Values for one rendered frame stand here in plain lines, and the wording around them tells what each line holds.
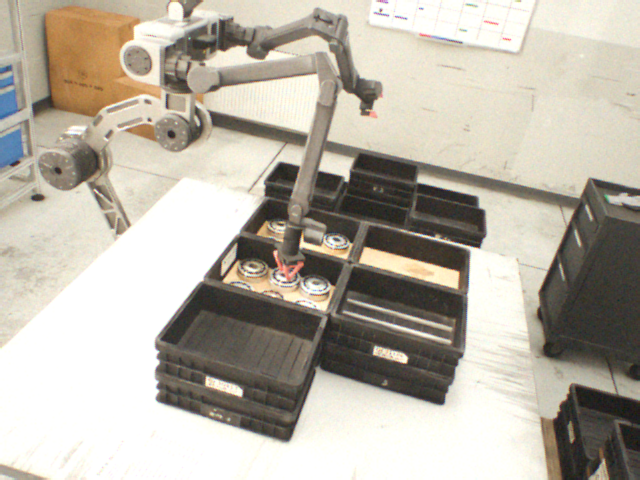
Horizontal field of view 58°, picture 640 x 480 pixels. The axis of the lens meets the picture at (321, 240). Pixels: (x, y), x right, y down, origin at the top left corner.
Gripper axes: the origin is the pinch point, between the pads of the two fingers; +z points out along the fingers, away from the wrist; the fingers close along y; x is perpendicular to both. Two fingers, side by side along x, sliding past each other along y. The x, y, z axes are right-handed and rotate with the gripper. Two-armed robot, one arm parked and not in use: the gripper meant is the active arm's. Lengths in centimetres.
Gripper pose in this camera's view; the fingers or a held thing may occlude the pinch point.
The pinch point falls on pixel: (285, 273)
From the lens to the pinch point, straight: 191.7
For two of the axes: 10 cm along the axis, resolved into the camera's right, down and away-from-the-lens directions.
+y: -4.8, -5.4, 6.9
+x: -8.6, 1.2, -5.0
